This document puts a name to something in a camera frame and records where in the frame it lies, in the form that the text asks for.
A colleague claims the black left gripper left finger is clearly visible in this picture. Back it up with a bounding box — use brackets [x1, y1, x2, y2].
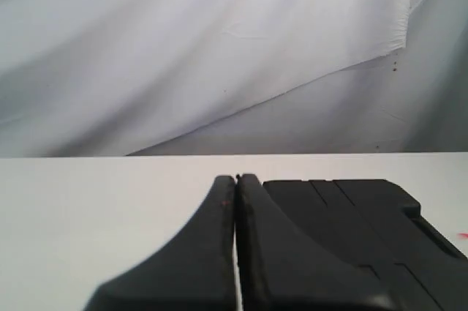
[86, 176, 237, 310]

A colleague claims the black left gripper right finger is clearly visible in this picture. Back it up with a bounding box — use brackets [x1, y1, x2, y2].
[235, 174, 397, 310]

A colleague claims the black plastic tool case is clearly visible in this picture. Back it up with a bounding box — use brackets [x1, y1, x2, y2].
[263, 179, 467, 310]

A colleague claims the white backdrop cloth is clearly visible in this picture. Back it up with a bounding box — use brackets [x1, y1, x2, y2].
[1, 0, 467, 157]

